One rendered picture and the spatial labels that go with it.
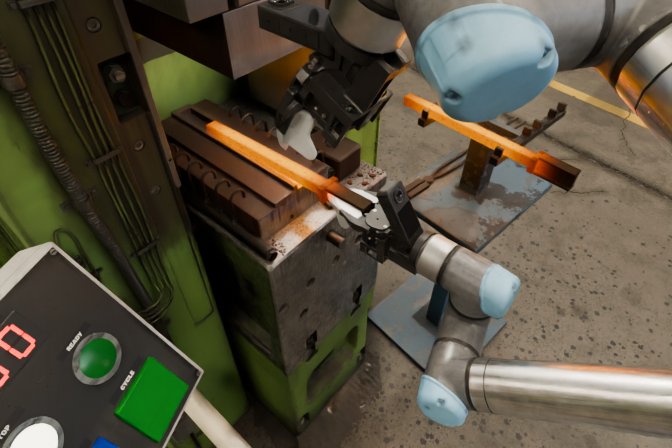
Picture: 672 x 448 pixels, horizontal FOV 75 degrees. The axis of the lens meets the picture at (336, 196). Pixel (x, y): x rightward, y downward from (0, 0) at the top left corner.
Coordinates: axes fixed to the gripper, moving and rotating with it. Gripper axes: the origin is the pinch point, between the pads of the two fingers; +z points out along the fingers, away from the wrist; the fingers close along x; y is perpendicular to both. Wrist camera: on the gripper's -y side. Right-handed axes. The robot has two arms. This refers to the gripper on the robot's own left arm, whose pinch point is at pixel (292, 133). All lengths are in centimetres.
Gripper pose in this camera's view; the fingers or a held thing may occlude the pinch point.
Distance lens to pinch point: 58.5
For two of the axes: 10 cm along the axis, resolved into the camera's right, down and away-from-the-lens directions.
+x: 6.5, -5.2, 5.6
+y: 6.8, 7.3, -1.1
